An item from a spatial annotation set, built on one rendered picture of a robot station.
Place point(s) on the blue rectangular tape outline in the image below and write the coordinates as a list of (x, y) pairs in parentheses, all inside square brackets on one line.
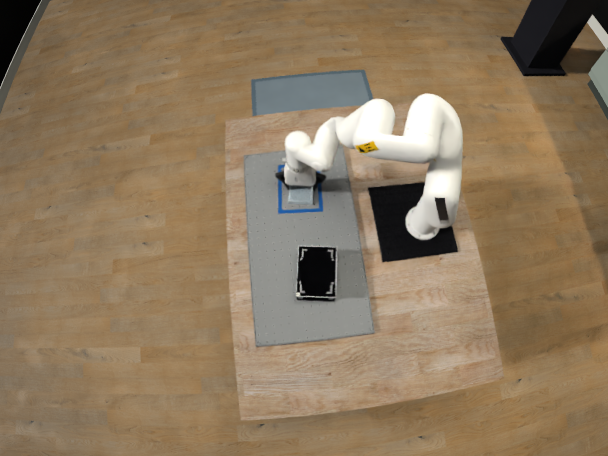
[(280, 211)]

